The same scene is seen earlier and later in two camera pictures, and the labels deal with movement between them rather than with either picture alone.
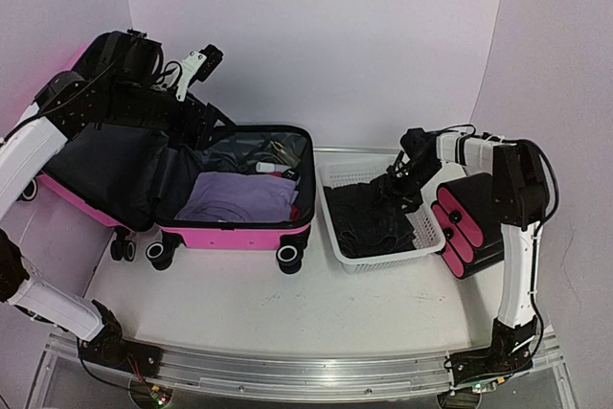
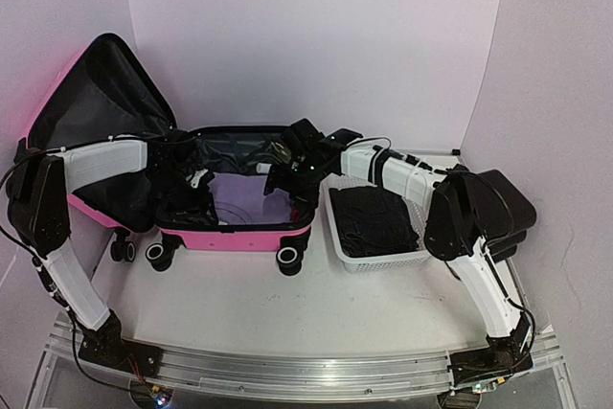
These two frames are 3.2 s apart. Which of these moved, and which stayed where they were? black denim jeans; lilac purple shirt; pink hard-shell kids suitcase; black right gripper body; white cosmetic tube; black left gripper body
Moved: black right gripper body; black left gripper body
Stayed: pink hard-shell kids suitcase; black denim jeans; lilac purple shirt; white cosmetic tube
